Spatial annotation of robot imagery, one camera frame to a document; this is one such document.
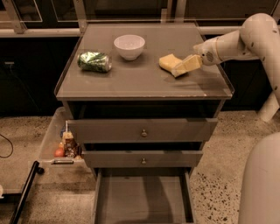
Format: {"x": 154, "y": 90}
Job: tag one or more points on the red apple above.
{"x": 59, "y": 153}

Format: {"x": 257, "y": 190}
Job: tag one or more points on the brown juice carton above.
{"x": 70, "y": 146}

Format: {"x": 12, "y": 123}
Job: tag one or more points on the grey drawer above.
{"x": 104, "y": 131}
{"x": 142, "y": 158}
{"x": 143, "y": 196}

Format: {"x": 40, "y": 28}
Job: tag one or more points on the grey top drawer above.
{"x": 104, "y": 131}

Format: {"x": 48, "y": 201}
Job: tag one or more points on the white ceramic bowl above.
{"x": 129, "y": 46}

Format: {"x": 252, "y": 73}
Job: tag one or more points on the grey bottom drawer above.
{"x": 143, "y": 196}

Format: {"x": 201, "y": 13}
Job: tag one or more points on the green crushed soda can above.
{"x": 94, "y": 61}

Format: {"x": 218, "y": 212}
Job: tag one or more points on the grey drawer cabinet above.
{"x": 139, "y": 88}

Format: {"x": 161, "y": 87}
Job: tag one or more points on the grey middle drawer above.
{"x": 142, "y": 158}

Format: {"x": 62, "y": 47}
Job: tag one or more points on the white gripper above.
{"x": 207, "y": 53}

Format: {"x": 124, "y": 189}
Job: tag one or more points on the yellow sponge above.
{"x": 172, "y": 64}

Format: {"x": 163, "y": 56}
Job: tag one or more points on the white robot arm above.
{"x": 258, "y": 38}

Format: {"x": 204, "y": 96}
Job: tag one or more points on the black metal bar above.
{"x": 35, "y": 169}

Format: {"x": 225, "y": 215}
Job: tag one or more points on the clear plastic storage bin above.
{"x": 51, "y": 141}

